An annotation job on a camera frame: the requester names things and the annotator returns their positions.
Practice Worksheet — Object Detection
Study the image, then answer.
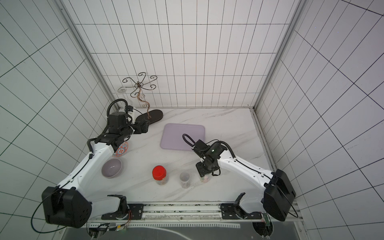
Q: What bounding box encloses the clear jar with colourful candies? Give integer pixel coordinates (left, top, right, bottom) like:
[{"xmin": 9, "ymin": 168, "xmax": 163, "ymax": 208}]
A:
[{"xmin": 200, "ymin": 175, "xmax": 212, "ymax": 183}]

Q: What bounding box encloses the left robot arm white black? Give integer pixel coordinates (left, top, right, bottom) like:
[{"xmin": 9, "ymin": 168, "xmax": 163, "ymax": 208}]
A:
[{"xmin": 41, "ymin": 99, "xmax": 149, "ymax": 228}]

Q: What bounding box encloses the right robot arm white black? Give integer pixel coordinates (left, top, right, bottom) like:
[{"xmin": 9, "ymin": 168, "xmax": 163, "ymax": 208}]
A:
[{"xmin": 182, "ymin": 134, "xmax": 296, "ymax": 222}]

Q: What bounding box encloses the small clear empty jar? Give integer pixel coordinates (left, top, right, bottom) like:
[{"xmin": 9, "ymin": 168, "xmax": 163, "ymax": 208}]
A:
[{"xmin": 180, "ymin": 172, "xmax": 191, "ymax": 189}]

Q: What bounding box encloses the red lid candy jar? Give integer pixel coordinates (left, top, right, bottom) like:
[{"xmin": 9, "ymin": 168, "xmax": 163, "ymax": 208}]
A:
[{"xmin": 152, "ymin": 166, "xmax": 168, "ymax": 185}]

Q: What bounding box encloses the metal glass holder stand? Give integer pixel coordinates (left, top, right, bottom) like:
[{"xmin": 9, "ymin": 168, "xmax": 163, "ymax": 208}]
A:
[{"xmin": 119, "ymin": 72, "xmax": 164, "ymax": 125}]

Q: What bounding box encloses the lilac plastic tray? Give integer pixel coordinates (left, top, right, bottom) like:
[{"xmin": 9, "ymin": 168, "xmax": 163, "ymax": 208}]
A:
[{"xmin": 159, "ymin": 122, "xmax": 206, "ymax": 152}]

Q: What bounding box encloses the patterned red blue bowl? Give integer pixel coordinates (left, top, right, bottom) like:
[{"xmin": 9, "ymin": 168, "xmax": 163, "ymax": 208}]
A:
[{"xmin": 113, "ymin": 142, "xmax": 129, "ymax": 158}]

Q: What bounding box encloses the hanging wine glass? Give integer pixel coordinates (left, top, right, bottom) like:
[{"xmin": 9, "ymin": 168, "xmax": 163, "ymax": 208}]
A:
[{"xmin": 116, "ymin": 86, "xmax": 134, "ymax": 106}]

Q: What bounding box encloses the lilac bowl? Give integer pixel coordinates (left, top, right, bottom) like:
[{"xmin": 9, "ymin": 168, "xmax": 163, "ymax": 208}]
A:
[{"xmin": 101, "ymin": 159, "xmax": 123, "ymax": 179}]

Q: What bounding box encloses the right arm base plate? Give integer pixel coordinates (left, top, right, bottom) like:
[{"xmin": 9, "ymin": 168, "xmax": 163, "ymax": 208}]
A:
[{"xmin": 220, "ymin": 203, "xmax": 262, "ymax": 220}]

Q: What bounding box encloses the aluminium mounting rail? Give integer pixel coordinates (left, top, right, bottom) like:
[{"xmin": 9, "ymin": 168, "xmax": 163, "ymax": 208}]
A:
[{"xmin": 80, "ymin": 202, "xmax": 278, "ymax": 232}]

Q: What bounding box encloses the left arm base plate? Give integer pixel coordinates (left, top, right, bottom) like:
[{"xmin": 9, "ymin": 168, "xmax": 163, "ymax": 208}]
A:
[{"xmin": 101, "ymin": 204, "xmax": 145, "ymax": 221}]

